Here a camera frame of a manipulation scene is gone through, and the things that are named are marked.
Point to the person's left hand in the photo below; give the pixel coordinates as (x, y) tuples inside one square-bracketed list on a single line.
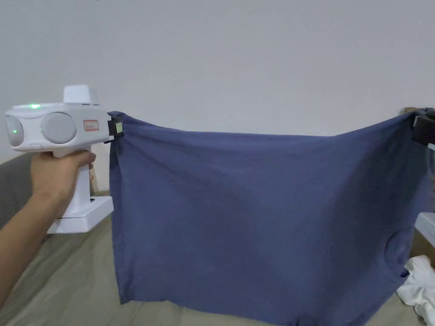
[(51, 176)]

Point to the bed with beige sheet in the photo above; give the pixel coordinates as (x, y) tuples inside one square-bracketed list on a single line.
[(68, 278)]

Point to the dark blue shirt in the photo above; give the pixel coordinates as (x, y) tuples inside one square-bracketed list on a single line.
[(258, 217)]

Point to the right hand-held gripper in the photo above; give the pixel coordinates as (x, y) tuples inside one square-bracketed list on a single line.
[(427, 227)]

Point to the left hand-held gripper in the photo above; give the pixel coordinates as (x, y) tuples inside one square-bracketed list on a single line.
[(57, 129)]

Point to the white cloth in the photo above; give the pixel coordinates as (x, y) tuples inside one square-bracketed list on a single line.
[(418, 288)]

